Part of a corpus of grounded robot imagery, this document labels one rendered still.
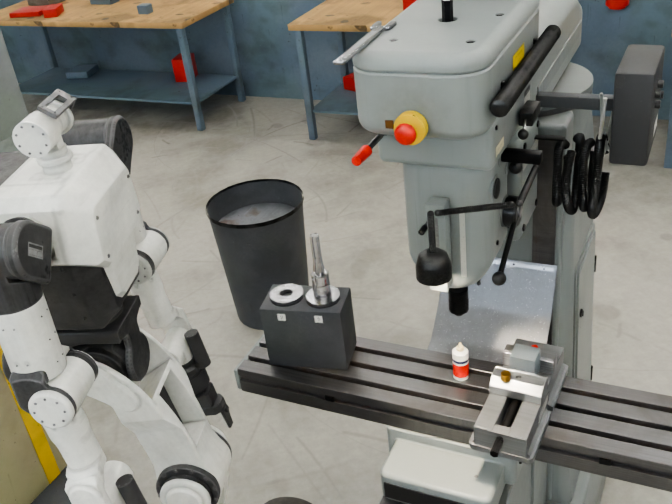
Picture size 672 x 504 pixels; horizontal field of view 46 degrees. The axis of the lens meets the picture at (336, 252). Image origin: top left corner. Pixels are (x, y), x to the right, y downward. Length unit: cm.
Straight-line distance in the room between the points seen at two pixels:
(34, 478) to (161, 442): 168
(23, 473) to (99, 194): 204
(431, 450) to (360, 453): 124
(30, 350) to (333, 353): 93
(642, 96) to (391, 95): 59
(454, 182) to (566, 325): 85
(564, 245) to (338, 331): 65
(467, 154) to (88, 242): 72
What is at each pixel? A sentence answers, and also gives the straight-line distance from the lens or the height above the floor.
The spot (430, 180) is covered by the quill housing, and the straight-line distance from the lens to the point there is 165.
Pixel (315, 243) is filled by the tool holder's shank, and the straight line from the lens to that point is 197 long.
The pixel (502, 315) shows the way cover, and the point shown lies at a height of 99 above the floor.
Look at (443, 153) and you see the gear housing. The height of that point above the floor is 166.
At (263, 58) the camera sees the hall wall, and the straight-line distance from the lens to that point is 696.
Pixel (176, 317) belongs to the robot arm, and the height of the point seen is 126.
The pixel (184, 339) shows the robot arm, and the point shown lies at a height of 121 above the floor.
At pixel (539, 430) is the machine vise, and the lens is 192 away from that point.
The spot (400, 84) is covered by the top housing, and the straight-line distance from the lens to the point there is 143.
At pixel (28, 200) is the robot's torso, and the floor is 176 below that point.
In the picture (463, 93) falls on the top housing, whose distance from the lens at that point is 141.
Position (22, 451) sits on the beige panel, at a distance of 332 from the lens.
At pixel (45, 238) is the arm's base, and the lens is 138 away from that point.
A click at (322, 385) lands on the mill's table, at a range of 209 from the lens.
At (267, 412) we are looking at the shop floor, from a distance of 351.
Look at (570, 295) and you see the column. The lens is 231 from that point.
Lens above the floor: 231
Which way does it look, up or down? 31 degrees down
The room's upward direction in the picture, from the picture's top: 7 degrees counter-clockwise
